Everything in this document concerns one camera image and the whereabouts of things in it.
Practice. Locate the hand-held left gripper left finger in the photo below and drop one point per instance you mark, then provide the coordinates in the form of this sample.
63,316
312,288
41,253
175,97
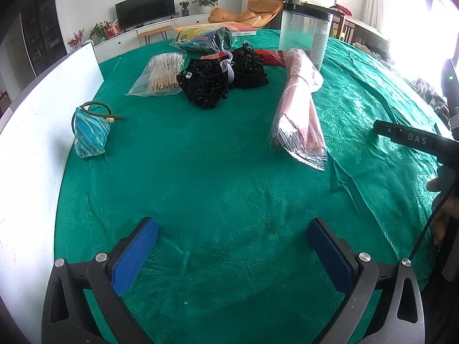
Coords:
134,254

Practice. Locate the red flat packet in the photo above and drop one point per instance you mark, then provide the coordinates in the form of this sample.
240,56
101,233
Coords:
270,57

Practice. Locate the wooden bench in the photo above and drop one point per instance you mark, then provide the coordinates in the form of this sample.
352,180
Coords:
154,30

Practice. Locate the black beaded hair net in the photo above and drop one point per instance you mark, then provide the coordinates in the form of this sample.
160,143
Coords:
249,68
204,82

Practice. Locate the wooden chair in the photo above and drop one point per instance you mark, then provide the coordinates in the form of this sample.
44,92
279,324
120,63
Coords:
353,25

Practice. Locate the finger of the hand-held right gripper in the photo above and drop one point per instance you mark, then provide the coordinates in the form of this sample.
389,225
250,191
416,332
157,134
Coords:
412,138

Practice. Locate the orange book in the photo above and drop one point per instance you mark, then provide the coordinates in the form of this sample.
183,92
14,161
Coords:
236,28

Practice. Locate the person's right hand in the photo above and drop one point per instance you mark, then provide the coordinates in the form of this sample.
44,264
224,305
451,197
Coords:
441,222

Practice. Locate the red flower branches in vase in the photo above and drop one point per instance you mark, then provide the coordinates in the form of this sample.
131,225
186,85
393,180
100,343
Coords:
76,39

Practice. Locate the white upright board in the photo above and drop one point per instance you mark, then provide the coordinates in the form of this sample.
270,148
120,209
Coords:
36,132

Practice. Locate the clear plastic jar black lid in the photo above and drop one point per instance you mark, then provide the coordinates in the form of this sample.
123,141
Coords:
304,32

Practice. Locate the dark display cabinet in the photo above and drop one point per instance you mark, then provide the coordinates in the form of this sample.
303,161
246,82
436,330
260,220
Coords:
43,32

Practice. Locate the bag of wooden sticks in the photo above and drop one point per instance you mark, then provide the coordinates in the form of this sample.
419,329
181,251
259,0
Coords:
161,75

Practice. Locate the black television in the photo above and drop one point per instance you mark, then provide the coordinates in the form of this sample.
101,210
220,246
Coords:
143,9

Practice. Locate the pink face mask pack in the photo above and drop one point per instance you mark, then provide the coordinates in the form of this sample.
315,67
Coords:
297,114

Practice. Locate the potted plant with red flowers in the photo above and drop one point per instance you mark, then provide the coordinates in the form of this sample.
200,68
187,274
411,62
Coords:
102,30

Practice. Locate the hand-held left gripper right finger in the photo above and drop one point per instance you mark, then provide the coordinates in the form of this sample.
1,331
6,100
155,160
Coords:
331,254

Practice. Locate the blue striped pouch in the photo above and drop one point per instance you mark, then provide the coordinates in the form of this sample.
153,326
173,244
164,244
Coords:
89,132

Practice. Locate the white low cabinet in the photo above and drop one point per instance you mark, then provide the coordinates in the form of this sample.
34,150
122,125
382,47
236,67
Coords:
122,41

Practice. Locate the grey elastic hair band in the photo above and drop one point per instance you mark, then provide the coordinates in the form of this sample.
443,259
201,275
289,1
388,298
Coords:
229,70

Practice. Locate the red cloth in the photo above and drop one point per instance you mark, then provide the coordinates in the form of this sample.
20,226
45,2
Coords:
340,9

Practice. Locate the small green potted plant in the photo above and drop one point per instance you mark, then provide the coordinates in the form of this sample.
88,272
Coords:
184,7

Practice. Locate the orange lounge chair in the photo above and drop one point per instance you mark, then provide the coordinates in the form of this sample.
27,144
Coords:
258,7

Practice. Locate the blue yellow packaged item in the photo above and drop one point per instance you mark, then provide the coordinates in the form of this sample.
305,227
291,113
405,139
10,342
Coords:
193,37

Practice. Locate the green tablecloth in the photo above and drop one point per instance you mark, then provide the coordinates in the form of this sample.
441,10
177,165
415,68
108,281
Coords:
215,179

